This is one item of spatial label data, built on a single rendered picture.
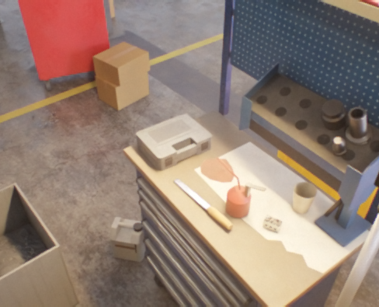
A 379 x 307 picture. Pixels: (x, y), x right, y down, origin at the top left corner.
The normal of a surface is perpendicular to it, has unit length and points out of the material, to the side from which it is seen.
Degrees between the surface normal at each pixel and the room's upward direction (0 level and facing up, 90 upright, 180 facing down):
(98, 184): 0
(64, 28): 90
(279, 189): 0
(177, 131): 0
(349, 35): 90
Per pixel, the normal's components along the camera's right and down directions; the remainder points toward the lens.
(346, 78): -0.81, 0.39
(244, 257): 0.00, -0.76
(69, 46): 0.35, 0.61
